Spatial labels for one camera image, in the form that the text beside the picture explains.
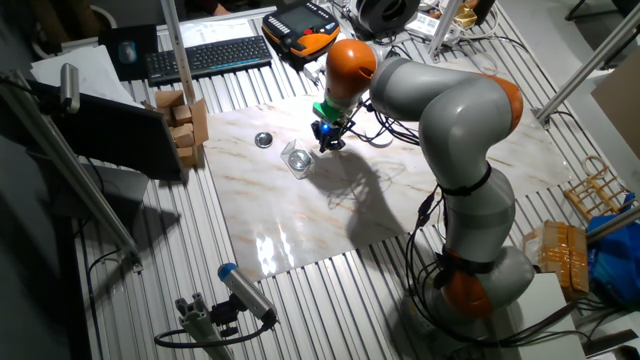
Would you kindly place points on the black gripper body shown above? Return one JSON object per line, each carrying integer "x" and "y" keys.
{"x": 330, "y": 131}

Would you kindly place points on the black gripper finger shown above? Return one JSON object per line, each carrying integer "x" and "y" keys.
{"x": 338, "y": 144}
{"x": 326, "y": 146}

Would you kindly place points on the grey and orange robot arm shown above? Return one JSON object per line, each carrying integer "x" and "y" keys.
{"x": 460, "y": 115}

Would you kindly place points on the person's bare hand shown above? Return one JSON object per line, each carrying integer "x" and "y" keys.
{"x": 221, "y": 9}

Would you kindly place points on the clear plastic box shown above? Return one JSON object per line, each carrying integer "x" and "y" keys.
{"x": 287, "y": 151}

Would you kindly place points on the marble pattern mat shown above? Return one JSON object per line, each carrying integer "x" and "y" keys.
{"x": 280, "y": 225}

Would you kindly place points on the orange and black teach pendant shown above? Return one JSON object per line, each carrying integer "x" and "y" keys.
{"x": 300, "y": 22}

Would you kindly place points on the small brown cardboard box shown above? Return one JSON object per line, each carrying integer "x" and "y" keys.
{"x": 182, "y": 135}
{"x": 182, "y": 115}
{"x": 169, "y": 98}
{"x": 187, "y": 156}

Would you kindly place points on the black computer keyboard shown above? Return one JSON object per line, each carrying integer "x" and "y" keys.
{"x": 210, "y": 57}

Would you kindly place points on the white power strip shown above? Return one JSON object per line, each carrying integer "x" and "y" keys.
{"x": 425, "y": 25}

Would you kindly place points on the printed paper sheet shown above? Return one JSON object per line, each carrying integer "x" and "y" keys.
{"x": 215, "y": 31}

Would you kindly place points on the gold foil packet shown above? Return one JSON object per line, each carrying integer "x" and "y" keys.
{"x": 465, "y": 15}

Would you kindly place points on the black mouse pad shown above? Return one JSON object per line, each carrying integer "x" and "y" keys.
{"x": 145, "y": 40}

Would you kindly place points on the grey monitor base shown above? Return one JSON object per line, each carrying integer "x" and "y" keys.
{"x": 120, "y": 192}

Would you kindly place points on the black flat monitor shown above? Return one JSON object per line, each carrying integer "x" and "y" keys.
{"x": 115, "y": 132}

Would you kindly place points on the grey computer mouse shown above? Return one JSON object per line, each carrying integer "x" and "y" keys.
{"x": 127, "y": 52}

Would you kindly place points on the aluminium profile stub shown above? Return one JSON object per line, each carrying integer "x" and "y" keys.
{"x": 200, "y": 327}

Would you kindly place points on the white paper stack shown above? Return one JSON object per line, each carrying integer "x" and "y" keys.
{"x": 92, "y": 70}

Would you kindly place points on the yellow wrapped package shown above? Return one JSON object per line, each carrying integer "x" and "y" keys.
{"x": 560, "y": 257}

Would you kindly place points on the wooden dish rack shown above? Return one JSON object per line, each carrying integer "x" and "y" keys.
{"x": 597, "y": 195}

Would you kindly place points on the brown cardboard sheet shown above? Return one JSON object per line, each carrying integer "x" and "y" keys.
{"x": 622, "y": 100}

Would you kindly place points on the blue plastic bag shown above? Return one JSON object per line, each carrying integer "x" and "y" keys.
{"x": 617, "y": 265}

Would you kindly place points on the black chair base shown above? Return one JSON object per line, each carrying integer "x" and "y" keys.
{"x": 625, "y": 7}

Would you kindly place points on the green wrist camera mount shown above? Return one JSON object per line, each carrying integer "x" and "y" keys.
{"x": 327, "y": 110}

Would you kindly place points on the slim aluminium post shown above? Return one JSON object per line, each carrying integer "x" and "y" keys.
{"x": 444, "y": 25}

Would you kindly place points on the silver camera with blue cap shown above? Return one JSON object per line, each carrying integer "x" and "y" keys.
{"x": 247, "y": 292}

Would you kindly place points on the tall aluminium profile post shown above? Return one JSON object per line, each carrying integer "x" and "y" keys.
{"x": 177, "y": 50}

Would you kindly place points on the black camera clamp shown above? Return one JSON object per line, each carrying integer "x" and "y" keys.
{"x": 225, "y": 315}

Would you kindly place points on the long aluminium camera bar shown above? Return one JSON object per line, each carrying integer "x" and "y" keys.
{"x": 65, "y": 160}

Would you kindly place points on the silver depth camera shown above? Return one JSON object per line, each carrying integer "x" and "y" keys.
{"x": 70, "y": 87}

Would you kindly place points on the slanted aluminium frame bar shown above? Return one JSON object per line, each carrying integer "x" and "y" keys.
{"x": 590, "y": 62}

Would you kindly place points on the white pedestal box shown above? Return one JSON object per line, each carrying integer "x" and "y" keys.
{"x": 545, "y": 320}

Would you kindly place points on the short aluminium frame bar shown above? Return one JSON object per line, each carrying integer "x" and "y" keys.
{"x": 612, "y": 225}

